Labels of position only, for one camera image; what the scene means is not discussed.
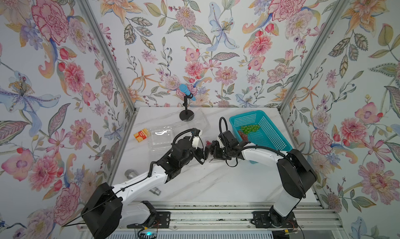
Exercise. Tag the teal plastic mesh basket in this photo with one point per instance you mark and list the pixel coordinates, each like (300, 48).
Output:
(268, 135)

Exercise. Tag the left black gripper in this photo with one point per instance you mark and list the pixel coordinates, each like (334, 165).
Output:
(199, 155)

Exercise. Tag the clear clamshell container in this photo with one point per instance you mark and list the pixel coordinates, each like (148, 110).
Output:
(197, 120)
(161, 138)

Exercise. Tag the orange yellow snack packet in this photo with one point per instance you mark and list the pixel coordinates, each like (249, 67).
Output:
(142, 135)

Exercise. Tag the green grape bunch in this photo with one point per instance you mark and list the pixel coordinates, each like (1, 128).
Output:
(247, 129)

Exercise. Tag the red grape bunch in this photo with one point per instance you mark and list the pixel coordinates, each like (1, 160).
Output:
(243, 136)

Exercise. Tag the blue microphone on black stand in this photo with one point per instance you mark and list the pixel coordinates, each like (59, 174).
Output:
(186, 114)

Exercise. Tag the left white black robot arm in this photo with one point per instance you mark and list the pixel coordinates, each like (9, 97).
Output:
(108, 207)

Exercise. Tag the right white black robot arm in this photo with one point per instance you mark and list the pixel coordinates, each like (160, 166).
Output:
(295, 173)

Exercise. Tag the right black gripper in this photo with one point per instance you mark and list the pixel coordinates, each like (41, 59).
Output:
(216, 154)

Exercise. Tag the clear clamshell container back left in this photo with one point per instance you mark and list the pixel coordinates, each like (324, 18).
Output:
(161, 138)

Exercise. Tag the aluminium rail base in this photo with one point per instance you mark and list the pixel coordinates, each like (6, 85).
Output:
(235, 221)

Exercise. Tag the grey metal cylinder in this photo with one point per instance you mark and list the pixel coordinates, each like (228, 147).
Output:
(130, 174)

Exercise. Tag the clear clamshell container back centre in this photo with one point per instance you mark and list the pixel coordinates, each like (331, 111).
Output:
(197, 120)

